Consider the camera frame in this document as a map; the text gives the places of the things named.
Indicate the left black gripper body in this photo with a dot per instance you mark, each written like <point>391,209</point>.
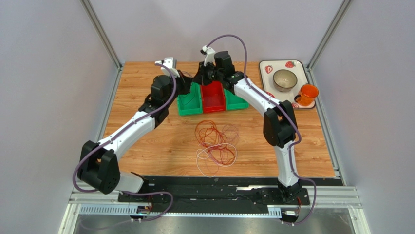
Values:
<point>181,87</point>

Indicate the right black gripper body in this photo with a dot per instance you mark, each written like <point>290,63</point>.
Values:
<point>206,76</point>

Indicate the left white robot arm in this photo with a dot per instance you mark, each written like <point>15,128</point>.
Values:
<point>99,161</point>

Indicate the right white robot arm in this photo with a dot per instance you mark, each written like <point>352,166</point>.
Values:
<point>279,127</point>

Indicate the red bin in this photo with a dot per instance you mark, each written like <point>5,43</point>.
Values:
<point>213,98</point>

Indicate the left green bin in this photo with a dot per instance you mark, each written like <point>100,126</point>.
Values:
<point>191,103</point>

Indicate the green bin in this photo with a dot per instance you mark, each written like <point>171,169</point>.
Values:
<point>234,102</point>
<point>191,103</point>

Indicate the right green bin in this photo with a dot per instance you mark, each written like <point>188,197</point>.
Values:
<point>234,102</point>

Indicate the strawberry pattern tray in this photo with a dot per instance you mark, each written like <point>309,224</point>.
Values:
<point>269,67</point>

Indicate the grey bowl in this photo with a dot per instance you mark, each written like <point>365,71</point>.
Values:
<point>284,80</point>

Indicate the orange cup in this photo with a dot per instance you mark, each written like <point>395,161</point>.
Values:
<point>306,95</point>

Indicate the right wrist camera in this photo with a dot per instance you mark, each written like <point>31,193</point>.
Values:
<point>209,53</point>

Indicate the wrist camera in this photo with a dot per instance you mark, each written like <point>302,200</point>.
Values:
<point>169,66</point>
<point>209,53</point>

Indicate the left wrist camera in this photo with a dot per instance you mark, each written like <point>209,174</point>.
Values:
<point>169,66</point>

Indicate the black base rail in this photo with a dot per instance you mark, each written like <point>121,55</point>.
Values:
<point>219,195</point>

